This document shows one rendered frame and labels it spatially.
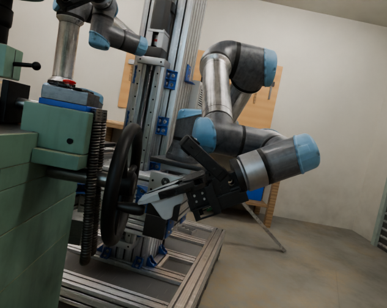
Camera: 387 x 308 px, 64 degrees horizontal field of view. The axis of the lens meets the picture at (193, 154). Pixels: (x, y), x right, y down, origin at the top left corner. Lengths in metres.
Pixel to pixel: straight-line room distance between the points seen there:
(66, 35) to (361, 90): 3.89
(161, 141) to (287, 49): 3.08
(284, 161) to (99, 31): 0.82
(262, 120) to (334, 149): 1.05
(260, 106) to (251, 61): 3.17
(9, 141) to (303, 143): 0.53
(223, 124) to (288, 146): 0.15
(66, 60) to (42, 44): 3.06
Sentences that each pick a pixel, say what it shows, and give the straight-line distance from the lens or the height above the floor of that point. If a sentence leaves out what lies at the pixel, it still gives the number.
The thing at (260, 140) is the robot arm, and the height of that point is 0.97.
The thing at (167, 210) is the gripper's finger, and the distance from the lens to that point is 0.61.
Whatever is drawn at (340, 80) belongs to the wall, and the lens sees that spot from 4.57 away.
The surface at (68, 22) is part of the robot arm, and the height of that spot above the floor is 1.31.
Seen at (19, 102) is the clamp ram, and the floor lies 0.95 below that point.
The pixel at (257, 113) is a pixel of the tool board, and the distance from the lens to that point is 4.14.
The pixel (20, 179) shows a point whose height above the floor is 0.81.
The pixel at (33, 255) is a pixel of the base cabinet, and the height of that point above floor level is 0.61.
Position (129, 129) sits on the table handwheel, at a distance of 0.67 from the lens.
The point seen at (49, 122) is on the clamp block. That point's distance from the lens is 0.70.
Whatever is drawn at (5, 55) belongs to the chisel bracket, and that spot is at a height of 1.05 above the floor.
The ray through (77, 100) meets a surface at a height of 0.98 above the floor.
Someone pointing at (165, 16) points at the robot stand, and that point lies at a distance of 1.55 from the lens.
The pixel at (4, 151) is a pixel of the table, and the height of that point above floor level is 0.87.
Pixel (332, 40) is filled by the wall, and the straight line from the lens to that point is 4.61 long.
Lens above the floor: 0.97
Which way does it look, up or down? 5 degrees down
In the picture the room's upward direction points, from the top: 11 degrees clockwise
